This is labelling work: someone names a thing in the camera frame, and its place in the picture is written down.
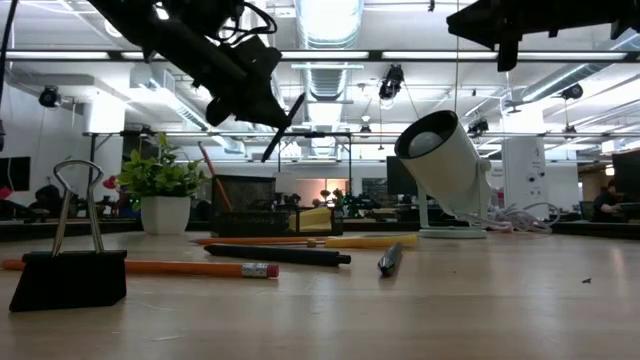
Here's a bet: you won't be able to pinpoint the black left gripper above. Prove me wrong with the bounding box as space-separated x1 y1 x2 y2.
199 34 294 130

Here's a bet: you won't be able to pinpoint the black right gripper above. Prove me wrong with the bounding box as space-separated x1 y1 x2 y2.
446 0 554 73

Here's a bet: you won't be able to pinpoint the black pen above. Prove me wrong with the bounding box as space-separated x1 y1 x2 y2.
377 241 405 277
203 243 353 267
260 91 307 164

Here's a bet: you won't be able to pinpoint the orange pencil red eraser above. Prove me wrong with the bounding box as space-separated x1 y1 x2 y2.
197 140 235 212
0 258 281 280
192 236 326 247

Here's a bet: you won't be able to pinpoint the yellow sticky notes pad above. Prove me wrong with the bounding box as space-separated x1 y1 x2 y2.
288 206 334 233

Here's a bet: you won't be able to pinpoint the black binder clip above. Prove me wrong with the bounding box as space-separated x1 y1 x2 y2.
8 159 129 314

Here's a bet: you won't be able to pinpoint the black mesh desk organizer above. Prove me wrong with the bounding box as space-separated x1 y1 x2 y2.
210 174 345 239

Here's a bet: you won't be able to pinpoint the green plant white pot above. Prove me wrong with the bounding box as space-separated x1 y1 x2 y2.
116 132 209 236

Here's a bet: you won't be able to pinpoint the white desk lamp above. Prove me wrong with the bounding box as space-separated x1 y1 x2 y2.
393 109 494 240

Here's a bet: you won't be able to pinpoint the black monitor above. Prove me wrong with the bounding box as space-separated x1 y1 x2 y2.
386 155 420 197
612 149 640 204
0 156 32 193

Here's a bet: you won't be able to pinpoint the person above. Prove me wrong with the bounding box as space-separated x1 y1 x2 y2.
29 184 64 217
592 178 629 224

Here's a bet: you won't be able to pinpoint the distant black rig frame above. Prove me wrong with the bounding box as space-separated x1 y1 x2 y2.
276 131 354 196

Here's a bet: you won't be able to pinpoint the yellow handled scissors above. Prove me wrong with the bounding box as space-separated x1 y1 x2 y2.
259 233 419 250

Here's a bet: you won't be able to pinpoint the white lamp cable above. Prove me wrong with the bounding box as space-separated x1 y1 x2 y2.
464 201 562 235

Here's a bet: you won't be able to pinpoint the black aluminium rig frame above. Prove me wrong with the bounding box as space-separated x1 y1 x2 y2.
0 48 640 240

